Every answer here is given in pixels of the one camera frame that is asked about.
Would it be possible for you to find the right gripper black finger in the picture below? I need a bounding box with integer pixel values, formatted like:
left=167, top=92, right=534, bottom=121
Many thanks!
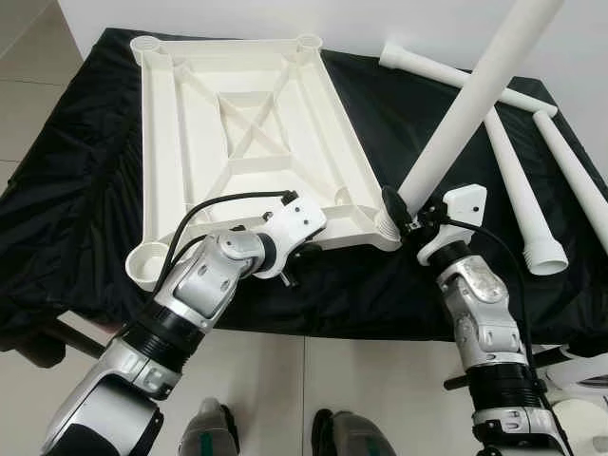
left=381, top=187, right=415, bottom=235

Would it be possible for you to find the white plastic table top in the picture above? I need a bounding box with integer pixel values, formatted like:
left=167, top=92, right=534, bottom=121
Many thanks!
left=125, top=34, right=404, bottom=292

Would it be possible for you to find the grey robot right foot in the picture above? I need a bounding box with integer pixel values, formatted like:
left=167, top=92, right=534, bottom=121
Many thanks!
left=309, top=408, right=398, bottom=456

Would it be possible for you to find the grey robot foot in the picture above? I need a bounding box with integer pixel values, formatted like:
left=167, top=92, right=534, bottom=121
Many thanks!
left=309, top=408, right=398, bottom=456
left=178, top=399, right=238, bottom=456

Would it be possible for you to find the grey robot left foot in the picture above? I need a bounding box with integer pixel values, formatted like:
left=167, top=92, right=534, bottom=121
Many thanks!
left=178, top=399, right=238, bottom=456

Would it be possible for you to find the black table cloth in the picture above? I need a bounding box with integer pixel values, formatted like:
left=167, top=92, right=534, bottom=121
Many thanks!
left=0, top=27, right=608, bottom=341

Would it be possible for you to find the white round base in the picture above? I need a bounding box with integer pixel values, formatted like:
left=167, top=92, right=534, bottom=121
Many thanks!
left=551, top=394, right=608, bottom=456

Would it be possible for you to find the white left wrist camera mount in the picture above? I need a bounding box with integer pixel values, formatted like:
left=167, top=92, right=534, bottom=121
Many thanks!
left=255, top=190, right=329, bottom=278

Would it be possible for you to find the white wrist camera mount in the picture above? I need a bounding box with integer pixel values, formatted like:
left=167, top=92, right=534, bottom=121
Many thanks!
left=416, top=183, right=488, bottom=269
left=255, top=190, right=329, bottom=278

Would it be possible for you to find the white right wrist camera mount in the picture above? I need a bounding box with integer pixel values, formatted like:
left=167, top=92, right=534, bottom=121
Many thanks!
left=416, top=183, right=488, bottom=269

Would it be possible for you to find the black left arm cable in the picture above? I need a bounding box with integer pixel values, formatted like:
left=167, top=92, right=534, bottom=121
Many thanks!
left=161, top=188, right=300, bottom=286

